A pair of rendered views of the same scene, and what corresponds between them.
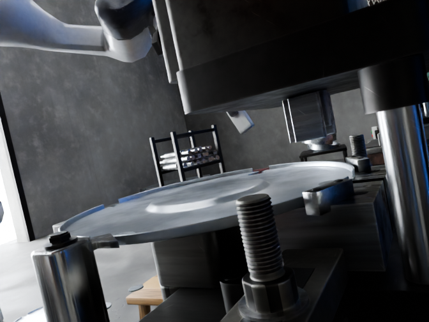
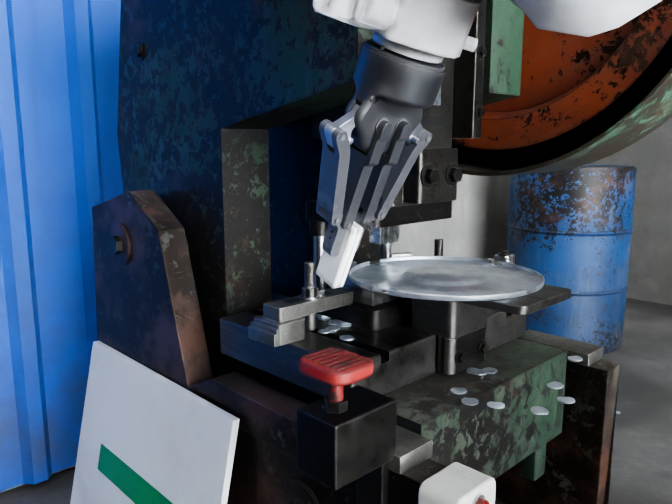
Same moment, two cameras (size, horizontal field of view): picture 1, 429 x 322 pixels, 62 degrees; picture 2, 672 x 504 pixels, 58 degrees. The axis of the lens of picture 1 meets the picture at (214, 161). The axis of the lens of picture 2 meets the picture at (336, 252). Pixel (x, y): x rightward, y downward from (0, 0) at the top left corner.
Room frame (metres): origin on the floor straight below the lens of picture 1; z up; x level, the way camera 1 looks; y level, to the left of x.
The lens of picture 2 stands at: (1.30, 0.09, 0.98)
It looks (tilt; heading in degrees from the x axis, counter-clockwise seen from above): 10 degrees down; 195
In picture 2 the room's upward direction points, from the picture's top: straight up
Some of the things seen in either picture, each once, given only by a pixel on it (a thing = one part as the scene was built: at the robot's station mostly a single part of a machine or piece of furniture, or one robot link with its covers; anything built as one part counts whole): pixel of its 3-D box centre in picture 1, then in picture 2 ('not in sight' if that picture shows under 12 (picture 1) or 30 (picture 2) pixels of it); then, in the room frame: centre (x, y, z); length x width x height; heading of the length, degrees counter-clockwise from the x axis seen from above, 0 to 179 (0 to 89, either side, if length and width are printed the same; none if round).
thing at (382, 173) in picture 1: (332, 209); (383, 279); (0.31, -0.09, 0.76); 0.15 x 0.09 x 0.05; 149
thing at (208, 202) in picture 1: (207, 193); (444, 275); (0.37, 0.01, 0.78); 0.29 x 0.29 x 0.01
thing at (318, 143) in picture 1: (325, 165); not in sight; (3.29, -1.00, 0.40); 0.45 x 0.40 x 0.79; 161
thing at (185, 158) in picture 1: (193, 188); not in sight; (2.94, 0.21, 0.47); 0.46 x 0.43 x 0.95; 39
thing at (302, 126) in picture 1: (308, 117); (386, 230); (0.31, -0.09, 0.84); 0.05 x 0.03 x 0.04; 149
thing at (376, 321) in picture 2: (351, 250); (378, 300); (0.30, -0.10, 0.72); 0.20 x 0.16 x 0.03; 149
